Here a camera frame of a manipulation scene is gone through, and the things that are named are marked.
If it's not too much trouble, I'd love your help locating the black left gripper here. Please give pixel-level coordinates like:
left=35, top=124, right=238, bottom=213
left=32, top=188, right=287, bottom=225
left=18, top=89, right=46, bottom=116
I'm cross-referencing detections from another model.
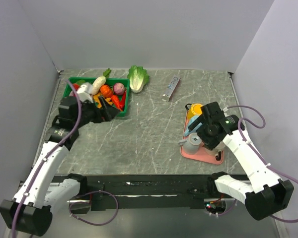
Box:
left=73, top=95, right=120, bottom=128

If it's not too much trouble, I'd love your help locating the light blue faceted mug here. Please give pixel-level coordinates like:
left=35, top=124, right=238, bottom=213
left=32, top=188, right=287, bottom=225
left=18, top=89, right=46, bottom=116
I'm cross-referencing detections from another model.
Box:
left=183, top=115, right=202, bottom=137

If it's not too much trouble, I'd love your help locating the cream mug black handle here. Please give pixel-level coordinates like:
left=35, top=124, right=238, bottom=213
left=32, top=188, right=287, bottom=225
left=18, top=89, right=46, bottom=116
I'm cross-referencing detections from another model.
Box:
left=205, top=144, right=225, bottom=161

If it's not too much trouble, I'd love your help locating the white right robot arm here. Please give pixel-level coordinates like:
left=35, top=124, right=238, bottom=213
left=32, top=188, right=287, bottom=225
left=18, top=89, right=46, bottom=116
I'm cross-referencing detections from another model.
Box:
left=188, top=102, right=294, bottom=221

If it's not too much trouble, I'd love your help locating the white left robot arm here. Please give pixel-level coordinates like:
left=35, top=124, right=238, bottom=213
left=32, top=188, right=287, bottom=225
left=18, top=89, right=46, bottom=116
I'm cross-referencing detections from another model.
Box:
left=0, top=96, right=120, bottom=238

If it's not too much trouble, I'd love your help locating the yellow mug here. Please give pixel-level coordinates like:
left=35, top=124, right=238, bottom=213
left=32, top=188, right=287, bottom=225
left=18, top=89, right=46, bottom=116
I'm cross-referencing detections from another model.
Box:
left=185, top=103, right=203, bottom=120

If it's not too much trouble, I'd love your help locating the orange carrot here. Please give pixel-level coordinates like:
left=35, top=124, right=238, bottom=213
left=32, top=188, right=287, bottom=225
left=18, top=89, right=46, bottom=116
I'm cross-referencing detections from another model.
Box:
left=111, top=95, right=122, bottom=111

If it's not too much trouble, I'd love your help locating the red chili pepper upright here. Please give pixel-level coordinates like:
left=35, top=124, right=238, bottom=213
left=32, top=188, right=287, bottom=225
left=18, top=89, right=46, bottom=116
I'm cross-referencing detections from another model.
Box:
left=120, top=90, right=127, bottom=110

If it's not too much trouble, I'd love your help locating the yellow ginger root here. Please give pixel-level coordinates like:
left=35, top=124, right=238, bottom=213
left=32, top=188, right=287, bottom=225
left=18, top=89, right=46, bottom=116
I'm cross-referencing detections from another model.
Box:
left=93, top=93, right=113, bottom=109

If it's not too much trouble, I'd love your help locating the green plastic crate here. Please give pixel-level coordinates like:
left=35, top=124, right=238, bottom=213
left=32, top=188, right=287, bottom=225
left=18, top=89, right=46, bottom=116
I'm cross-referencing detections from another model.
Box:
left=69, top=77, right=130, bottom=117

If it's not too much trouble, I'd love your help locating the small orange pumpkin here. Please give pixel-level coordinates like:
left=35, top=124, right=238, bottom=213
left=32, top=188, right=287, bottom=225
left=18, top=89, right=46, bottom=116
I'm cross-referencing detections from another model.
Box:
left=100, top=85, right=114, bottom=98

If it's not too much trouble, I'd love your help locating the purple onion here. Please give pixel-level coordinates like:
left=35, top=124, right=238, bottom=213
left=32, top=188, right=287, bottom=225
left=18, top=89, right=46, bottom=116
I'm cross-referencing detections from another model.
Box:
left=113, top=83, right=125, bottom=96

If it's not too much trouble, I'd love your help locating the white daikon radish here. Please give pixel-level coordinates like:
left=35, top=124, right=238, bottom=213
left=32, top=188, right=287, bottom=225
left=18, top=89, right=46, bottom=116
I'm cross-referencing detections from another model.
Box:
left=91, top=68, right=112, bottom=96

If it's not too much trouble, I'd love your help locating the pink plastic tray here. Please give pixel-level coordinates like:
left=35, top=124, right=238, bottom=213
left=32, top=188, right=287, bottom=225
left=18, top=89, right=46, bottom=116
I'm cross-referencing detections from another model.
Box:
left=180, top=119, right=224, bottom=165

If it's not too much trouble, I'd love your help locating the green bell pepper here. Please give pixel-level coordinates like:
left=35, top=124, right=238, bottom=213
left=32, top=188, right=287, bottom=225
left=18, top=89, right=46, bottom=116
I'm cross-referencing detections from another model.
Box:
left=76, top=79, right=86, bottom=86

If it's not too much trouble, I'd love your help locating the red bell pepper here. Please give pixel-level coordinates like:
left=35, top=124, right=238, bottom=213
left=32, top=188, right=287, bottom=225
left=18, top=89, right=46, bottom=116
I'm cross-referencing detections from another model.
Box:
left=73, top=83, right=80, bottom=91

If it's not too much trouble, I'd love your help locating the green lettuce head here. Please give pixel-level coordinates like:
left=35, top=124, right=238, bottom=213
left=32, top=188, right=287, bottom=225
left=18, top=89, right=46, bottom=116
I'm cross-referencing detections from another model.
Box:
left=127, top=65, right=149, bottom=93

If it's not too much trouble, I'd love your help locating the red white toothpaste box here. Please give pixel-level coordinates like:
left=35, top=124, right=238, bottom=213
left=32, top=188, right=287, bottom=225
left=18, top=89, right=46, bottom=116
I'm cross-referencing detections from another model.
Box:
left=162, top=75, right=181, bottom=102

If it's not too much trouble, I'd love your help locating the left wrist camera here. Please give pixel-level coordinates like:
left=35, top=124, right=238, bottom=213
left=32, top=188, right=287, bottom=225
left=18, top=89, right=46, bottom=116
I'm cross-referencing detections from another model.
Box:
left=76, top=82, right=93, bottom=103

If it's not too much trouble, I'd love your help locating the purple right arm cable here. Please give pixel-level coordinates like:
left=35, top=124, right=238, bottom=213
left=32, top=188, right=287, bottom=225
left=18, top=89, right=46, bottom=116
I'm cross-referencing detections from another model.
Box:
left=222, top=105, right=298, bottom=223

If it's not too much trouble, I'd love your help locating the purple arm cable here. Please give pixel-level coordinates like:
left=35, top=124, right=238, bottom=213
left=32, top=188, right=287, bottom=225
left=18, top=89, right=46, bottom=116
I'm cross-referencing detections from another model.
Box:
left=11, top=79, right=83, bottom=238
left=222, top=105, right=298, bottom=223

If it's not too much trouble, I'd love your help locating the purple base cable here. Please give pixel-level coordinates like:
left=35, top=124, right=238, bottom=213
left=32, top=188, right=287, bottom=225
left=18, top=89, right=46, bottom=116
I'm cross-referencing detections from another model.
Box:
left=69, top=190, right=119, bottom=226

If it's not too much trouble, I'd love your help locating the black front mounting rail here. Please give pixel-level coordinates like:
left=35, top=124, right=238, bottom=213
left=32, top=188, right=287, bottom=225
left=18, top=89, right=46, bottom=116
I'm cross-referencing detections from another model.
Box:
left=83, top=175, right=221, bottom=211

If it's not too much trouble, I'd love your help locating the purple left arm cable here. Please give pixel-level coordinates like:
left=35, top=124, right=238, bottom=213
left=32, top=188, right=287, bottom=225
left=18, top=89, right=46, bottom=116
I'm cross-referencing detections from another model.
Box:
left=11, top=79, right=83, bottom=238

